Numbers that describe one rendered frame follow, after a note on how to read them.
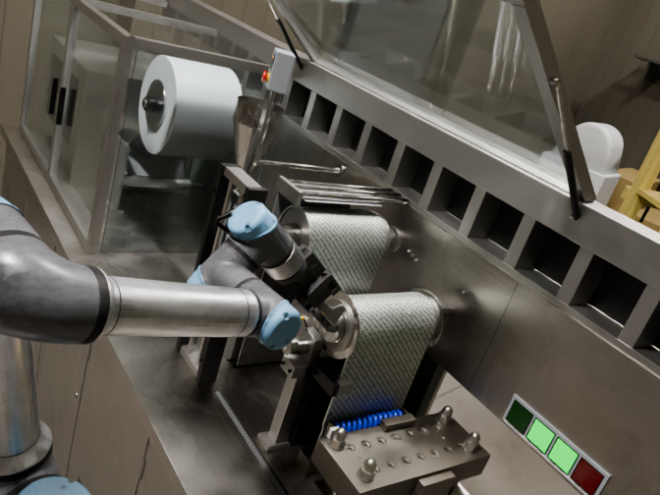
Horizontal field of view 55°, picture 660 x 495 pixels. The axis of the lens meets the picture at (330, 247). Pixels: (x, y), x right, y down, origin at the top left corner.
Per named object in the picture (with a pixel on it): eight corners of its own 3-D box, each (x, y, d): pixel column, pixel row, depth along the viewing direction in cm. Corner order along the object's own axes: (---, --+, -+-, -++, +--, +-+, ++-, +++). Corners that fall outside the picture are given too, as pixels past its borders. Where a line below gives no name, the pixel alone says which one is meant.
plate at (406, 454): (309, 459, 139) (317, 437, 137) (437, 429, 163) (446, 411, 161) (351, 515, 128) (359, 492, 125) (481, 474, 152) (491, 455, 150)
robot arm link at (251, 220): (214, 225, 110) (247, 191, 112) (247, 260, 118) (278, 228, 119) (237, 243, 105) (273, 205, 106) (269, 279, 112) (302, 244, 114)
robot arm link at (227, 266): (210, 311, 102) (258, 261, 104) (174, 277, 109) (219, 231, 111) (233, 332, 108) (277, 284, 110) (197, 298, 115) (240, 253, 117)
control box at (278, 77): (258, 82, 168) (268, 44, 164) (283, 89, 170) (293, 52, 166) (260, 88, 161) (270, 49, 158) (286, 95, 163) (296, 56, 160)
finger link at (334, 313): (358, 322, 131) (336, 296, 125) (337, 342, 130) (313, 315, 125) (351, 315, 133) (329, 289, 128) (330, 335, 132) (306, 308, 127)
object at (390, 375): (321, 425, 142) (346, 357, 136) (398, 410, 157) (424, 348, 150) (322, 426, 142) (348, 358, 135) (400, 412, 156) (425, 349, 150)
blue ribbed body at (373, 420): (325, 430, 143) (330, 418, 142) (396, 415, 156) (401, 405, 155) (334, 441, 141) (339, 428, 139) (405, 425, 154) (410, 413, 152)
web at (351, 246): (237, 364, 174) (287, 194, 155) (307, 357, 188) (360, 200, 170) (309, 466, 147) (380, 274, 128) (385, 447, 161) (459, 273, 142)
